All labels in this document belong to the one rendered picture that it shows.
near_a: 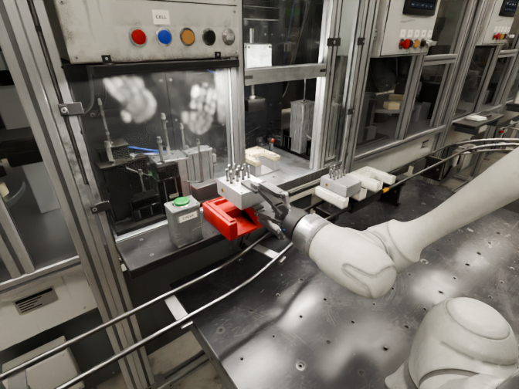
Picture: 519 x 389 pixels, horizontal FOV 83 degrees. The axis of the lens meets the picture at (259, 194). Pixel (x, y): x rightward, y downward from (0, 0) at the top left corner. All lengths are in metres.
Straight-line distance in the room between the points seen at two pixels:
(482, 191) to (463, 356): 0.31
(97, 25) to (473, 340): 0.95
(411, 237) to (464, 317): 0.17
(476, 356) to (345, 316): 0.39
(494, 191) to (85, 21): 0.80
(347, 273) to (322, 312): 0.42
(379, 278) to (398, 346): 0.42
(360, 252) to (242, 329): 0.48
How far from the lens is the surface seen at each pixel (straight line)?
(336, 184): 1.16
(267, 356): 0.88
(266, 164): 1.29
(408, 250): 0.70
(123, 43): 0.79
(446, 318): 0.72
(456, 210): 0.62
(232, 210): 0.91
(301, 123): 1.39
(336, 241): 0.59
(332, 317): 0.98
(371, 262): 0.57
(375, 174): 1.43
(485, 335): 0.71
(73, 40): 0.77
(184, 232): 0.82
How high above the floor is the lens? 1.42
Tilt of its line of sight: 28 degrees down
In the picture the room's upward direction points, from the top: straight up
